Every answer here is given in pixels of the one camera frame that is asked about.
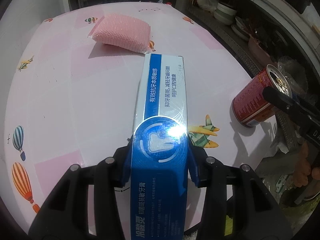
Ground stacked white bowls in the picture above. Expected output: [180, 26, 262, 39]
[213, 3, 237, 25]

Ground person's right hand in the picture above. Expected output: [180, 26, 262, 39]
[293, 141, 319, 191]

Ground pink basin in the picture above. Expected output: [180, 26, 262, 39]
[248, 36, 272, 65]

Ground blue toothpaste box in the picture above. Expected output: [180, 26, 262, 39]
[130, 53, 188, 239]

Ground perforated metal shelf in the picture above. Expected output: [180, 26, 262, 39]
[187, 5, 298, 151]

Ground kitchen counter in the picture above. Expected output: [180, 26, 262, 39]
[175, 0, 319, 78]

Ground yellow contents plastic bag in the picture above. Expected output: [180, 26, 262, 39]
[278, 56, 308, 95]

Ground pink scouring sponge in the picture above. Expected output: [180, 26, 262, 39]
[88, 14, 151, 54]

